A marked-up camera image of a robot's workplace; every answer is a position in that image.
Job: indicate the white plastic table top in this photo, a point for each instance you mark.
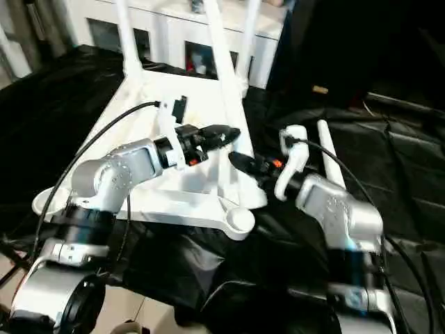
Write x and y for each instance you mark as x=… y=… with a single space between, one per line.
x=139 y=104

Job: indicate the black backdrop cloth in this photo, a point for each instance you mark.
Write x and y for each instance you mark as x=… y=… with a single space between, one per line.
x=365 y=41

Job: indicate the small tan block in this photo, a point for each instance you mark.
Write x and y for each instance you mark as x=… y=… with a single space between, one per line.
x=320 y=89

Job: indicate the white cabinet with glass doors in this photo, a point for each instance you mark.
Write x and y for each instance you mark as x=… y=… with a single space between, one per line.
x=167 y=31

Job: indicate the shiny object on cabinet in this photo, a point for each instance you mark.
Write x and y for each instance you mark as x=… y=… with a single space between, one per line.
x=197 y=5

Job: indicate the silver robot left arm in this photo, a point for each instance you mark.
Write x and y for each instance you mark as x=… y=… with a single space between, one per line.
x=132 y=160

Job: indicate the small white jar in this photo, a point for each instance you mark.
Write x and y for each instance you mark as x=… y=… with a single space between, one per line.
x=201 y=66

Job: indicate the small red bottle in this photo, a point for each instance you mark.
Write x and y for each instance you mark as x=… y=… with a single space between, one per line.
x=191 y=62

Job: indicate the black mat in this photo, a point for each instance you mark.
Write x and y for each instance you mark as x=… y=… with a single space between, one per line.
x=400 y=174

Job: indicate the white plastic table leg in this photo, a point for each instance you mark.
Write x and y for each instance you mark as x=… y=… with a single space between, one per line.
x=330 y=156
x=128 y=41
x=251 y=41
x=229 y=87

